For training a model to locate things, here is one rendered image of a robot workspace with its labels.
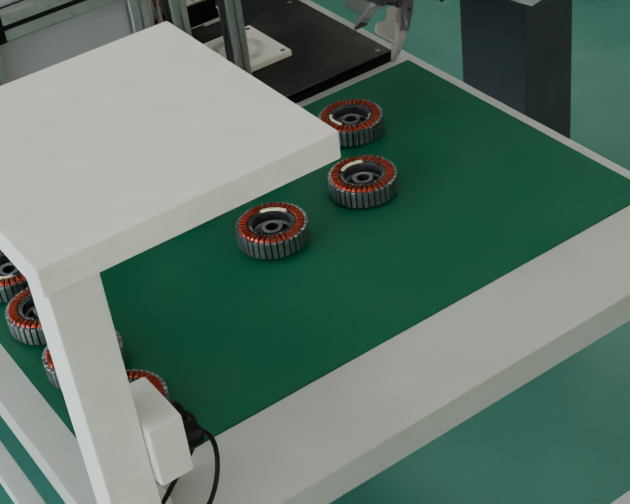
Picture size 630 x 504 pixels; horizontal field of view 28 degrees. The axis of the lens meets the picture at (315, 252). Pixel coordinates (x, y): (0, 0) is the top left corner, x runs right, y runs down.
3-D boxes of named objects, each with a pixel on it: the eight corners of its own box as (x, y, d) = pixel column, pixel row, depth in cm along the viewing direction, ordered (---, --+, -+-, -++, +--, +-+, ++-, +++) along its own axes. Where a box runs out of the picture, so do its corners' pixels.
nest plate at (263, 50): (250, 30, 249) (249, 24, 248) (292, 55, 238) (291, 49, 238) (185, 56, 243) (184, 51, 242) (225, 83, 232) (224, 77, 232)
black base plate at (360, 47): (218, -35, 281) (217, -45, 280) (393, 60, 237) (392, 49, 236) (28, 37, 262) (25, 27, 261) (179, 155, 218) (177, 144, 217)
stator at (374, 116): (364, 108, 223) (362, 89, 221) (396, 134, 215) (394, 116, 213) (308, 128, 220) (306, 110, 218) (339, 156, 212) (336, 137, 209)
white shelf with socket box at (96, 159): (222, 302, 184) (166, 19, 157) (374, 439, 158) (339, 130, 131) (4, 413, 170) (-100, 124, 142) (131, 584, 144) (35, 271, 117)
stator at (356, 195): (412, 192, 201) (411, 172, 199) (355, 219, 196) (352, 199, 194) (372, 163, 209) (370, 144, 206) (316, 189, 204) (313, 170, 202)
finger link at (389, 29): (368, 58, 212) (369, 5, 213) (398, 63, 215) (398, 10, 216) (378, 54, 209) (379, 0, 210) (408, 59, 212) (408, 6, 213)
